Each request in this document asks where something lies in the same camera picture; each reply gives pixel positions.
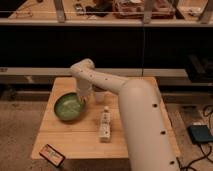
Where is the green ceramic bowl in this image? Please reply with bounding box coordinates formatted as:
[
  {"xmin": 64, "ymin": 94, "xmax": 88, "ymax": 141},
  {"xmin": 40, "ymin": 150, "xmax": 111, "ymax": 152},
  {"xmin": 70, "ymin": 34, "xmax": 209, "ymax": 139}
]
[{"xmin": 54, "ymin": 92, "xmax": 85, "ymax": 121}]

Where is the white plastic bottle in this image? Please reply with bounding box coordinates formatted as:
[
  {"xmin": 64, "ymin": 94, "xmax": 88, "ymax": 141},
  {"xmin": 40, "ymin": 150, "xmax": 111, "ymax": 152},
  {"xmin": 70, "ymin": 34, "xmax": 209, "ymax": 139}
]
[{"xmin": 99, "ymin": 106, "xmax": 111, "ymax": 143}]

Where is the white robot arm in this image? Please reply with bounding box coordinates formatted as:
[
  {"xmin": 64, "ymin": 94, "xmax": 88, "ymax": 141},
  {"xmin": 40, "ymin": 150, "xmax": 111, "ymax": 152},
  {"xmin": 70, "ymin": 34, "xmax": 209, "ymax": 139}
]
[{"xmin": 70, "ymin": 59, "xmax": 180, "ymax": 171}]

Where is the wooden table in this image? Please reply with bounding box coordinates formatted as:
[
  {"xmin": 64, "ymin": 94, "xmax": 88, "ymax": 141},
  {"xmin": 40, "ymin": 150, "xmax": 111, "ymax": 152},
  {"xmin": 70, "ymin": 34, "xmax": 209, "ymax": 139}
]
[{"xmin": 31, "ymin": 76, "xmax": 181, "ymax": 161}]

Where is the metal shelf rack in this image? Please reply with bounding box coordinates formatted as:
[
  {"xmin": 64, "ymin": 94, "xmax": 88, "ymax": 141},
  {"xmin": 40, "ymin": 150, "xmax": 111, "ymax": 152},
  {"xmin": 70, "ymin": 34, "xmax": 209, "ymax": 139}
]
[{"xmin": 0, "ymin": 0, "xmax": 213, "ymax": 27}]

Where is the black foot pedal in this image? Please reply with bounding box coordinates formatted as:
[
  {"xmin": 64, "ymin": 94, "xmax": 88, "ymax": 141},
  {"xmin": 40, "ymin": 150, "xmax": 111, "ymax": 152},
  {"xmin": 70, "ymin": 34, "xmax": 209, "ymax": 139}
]
[{"xmin": 187, "ymin": 125, "xmax": 213, "ymax": 144}]

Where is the black cable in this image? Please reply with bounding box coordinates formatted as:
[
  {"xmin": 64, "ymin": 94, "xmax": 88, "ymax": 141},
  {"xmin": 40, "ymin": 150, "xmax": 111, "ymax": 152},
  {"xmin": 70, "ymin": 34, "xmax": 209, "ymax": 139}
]
[{"xmin": 178, "ymin": 104, "xmax": 213, "ymax": 171}]

